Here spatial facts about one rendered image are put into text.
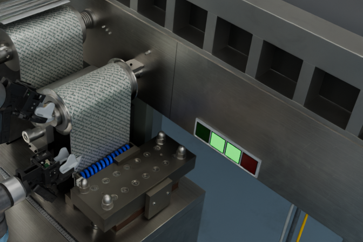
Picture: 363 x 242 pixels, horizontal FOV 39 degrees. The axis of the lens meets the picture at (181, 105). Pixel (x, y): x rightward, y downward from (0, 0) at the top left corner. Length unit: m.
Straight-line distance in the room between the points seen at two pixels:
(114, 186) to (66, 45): 0.47
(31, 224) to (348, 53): 1.08
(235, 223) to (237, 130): 1.47
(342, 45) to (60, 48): 0.89
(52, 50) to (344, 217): 0.99
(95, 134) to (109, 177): 0.14
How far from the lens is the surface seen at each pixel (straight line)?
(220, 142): 1.55
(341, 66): 1.22
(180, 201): 1.76
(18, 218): 1.73
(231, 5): 1.34
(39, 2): 1.71
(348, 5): 3.63
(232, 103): 1.46
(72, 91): 1.51
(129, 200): 1.58
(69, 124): 1.50
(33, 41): 1.62
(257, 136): 1.45
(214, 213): 2.93
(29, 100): 1.38
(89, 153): 1.64
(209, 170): 3.15
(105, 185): 1.62
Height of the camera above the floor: 2.22
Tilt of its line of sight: 38 degrees down
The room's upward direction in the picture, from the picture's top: 7 degrees clockwise
